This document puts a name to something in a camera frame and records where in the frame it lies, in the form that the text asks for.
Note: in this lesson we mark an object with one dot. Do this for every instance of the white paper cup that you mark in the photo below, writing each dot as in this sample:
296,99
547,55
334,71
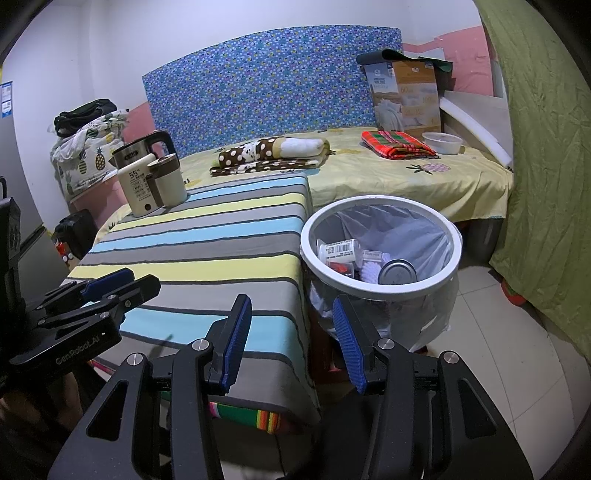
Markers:
339,251

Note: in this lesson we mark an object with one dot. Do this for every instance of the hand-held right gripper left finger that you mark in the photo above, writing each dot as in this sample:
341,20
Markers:
236,346

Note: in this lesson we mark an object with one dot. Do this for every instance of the white plastic bowl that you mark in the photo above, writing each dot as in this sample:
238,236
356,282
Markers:
442,143

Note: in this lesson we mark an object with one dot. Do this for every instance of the white foam fruit net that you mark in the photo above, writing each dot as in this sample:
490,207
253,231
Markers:
369,273

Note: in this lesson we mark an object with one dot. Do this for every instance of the red plaid cloth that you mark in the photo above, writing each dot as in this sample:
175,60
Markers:
397,144

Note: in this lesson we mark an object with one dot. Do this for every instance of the yellow bed sheet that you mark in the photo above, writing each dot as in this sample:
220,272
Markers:
392,184

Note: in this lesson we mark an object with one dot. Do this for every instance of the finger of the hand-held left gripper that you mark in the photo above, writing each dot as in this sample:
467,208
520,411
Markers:
108,281
138,288

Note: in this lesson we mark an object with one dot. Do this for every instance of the black bag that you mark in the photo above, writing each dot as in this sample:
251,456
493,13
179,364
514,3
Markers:
83,115

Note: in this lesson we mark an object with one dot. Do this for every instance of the quilt package box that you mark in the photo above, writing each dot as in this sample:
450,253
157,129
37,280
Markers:
406,97

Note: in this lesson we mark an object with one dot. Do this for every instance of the black backpack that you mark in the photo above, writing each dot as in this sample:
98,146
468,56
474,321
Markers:
76,230

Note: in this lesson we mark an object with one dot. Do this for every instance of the pink storage box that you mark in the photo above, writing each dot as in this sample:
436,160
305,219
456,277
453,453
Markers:
97,196

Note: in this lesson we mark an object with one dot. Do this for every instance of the red cartoon face can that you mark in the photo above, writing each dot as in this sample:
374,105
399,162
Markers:
398,273

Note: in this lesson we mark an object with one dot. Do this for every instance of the steel electric kettle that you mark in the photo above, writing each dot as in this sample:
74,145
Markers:
131,154

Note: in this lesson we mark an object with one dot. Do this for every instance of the green curtain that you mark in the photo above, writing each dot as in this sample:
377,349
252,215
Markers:
545,161

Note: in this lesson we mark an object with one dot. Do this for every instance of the blue floral headboard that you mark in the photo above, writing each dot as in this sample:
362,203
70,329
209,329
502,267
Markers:
277,87

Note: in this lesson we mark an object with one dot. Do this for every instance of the folded polka dot blanket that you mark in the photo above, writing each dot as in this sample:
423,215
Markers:
263,167

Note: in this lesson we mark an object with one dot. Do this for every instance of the cream mug with brown lid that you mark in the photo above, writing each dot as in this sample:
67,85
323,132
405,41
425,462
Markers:
171,184

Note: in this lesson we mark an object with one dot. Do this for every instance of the pineapple print bedding bundle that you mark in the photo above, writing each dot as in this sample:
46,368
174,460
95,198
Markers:
87,161

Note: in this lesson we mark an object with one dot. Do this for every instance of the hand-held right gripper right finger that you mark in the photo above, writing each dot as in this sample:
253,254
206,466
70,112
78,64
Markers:
350,346

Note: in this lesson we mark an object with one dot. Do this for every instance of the grey refrigerator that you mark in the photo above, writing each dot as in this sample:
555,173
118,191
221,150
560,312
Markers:
18,152

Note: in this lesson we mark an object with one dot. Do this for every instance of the rolled polka dot blanket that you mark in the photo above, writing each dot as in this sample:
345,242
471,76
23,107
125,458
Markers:
272,147

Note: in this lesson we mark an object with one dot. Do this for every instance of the translucent bin liner bag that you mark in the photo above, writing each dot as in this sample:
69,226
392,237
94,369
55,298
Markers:
397,230

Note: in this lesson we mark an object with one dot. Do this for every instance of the white round trash bin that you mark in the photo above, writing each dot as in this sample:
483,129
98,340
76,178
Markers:
341,285

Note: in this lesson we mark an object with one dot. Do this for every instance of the blue fridge label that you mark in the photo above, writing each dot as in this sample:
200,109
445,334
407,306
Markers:
5,99

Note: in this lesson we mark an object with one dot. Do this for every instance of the orange object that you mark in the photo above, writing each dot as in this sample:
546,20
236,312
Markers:
515,293

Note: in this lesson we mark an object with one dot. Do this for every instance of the cream water warmer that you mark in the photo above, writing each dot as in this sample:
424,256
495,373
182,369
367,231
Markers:
136,189

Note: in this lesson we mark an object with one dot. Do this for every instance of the red and white toy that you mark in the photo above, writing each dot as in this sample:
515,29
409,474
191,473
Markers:
67,256

